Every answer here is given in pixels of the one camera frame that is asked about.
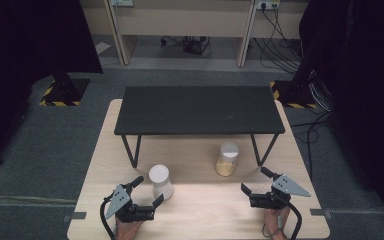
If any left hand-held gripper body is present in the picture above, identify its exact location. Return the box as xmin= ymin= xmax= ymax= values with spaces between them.
xmin=104 ymin=184 xmax=156 ymax=224

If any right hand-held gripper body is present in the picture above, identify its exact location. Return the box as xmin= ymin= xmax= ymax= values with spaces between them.
xmin=248 ymin=172 xmax=312 ymax=211

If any clear jar of white powder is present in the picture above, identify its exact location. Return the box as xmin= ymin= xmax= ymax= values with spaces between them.
xmin=148 ymin=164 xmax=175 ymax=201

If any clear jar of yellow powder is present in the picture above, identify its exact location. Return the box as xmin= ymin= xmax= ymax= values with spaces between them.
xmin=215 ymin=141 xmax=240 ymax=178

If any black metal shelf rack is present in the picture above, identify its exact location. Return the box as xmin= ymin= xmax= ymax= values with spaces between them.
xmin=113 ymin=85 xmax=286 ymax=169

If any person's left hand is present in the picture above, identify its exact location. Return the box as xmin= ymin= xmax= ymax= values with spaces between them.
xmin=114 ymin=217 xmax=145 ymax=240

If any person's right hand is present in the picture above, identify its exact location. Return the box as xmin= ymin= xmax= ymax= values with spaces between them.
xmin=263 ymin=205 xmax=292 ymax=240

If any grey tape strip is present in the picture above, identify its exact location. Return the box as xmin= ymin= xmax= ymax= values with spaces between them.
xmin=309 ymin=207 xmax=333 ymax=221
xmin=62 ymin=211 xmax=88 ymax=223

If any dark curtain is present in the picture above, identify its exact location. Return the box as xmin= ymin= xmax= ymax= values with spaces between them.
xmin=0 ymin=0 xmax=104 ymax=173
xmin=294 ymin=0 xmax=384 ymax=232

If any flat grey card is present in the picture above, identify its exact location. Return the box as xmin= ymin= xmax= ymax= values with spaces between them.
xmin=93 ymin=41 xmax=112 ymax=56

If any black box under desk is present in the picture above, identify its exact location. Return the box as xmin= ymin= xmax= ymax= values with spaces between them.
xmin=182 ymin=35 xmax=211 ymax=56

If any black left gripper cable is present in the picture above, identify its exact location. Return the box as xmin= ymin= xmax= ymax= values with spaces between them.
xmin=99 ymin=195 xmax=117 ymax=240

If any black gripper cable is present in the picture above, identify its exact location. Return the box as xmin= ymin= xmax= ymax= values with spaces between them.
xmin=99 ymin=195 xmax=117 ymax=240
xmin=278 ymin=194 xmax=304 ymax=240

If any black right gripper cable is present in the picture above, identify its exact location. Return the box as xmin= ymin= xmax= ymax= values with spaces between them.
xmin=278 ymin=194 xmax=304 ymax=240

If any black floor cable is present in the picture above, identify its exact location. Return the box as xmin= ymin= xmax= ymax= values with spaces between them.
xmin=289 ymin=111 xmax=333 ymax=183

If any black yellow striped base plate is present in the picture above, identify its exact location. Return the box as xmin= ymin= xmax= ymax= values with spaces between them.
xmin=268 ymin=80 xmax=318 ymax=110
xmin=38 ymin=77 xmax=91 ymax=108

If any white cable bundle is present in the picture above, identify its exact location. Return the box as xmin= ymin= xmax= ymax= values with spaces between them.
xmin=307 ymin=70 xmax=334 ymax=113

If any black hanging cable bundle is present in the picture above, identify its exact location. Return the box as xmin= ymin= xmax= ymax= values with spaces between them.
xmin=253 ymin=5 xmax=304 ymax=75

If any beige desk frame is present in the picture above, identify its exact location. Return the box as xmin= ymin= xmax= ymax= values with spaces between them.
xmin=79 ymin=0 xmax=312 ymax=68

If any white wall socket with plugs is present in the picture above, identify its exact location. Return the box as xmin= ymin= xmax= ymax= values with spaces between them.
xmin=255 ymin=0 xmax=281 ymax=11

